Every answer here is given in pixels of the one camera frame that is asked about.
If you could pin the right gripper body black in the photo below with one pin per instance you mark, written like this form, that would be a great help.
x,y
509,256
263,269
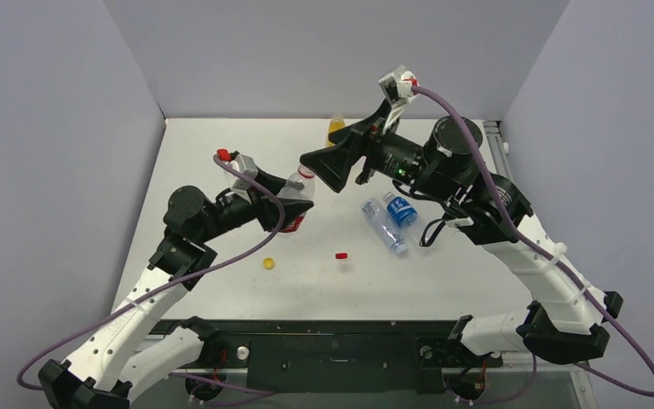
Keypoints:
x,y
366,151

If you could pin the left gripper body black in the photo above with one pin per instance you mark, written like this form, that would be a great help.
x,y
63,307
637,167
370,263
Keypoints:
x,y
237,212

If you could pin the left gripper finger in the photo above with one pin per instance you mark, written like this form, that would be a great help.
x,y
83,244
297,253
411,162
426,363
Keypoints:
x,y
270,182
290,214

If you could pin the clear bottle red label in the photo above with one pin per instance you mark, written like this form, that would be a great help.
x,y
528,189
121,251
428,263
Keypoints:
x,y
300,185

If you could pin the yellow juice bottle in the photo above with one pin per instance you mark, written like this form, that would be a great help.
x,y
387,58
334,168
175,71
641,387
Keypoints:
x,y
337,122

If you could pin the yellow bottle cap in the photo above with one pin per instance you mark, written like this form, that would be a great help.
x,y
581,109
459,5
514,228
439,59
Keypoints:
x,y
268,263

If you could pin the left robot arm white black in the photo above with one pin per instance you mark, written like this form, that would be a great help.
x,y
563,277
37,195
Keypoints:
x,y
108,370

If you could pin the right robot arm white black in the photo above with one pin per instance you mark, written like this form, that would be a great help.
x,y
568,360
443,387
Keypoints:
x,y
564,323

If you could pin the clear bottle blue label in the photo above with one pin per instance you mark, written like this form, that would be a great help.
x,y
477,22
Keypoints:
x,y
406,218

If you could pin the clear crumpled water bottle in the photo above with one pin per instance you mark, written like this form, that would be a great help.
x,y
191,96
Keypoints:
x,y
381,223

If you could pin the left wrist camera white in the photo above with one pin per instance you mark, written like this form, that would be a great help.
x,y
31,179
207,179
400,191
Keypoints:
x,y
242,164

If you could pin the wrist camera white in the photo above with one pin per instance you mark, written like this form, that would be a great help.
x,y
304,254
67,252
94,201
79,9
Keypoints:
x,y
396,86
242,164

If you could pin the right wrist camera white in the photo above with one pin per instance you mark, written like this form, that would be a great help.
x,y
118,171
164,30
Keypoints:
x,y
396,86

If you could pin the aluminium frame rail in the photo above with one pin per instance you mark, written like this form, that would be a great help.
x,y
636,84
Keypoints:
x,y
513,164

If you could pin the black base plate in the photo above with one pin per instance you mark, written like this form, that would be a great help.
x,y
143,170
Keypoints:
x,y
331,356

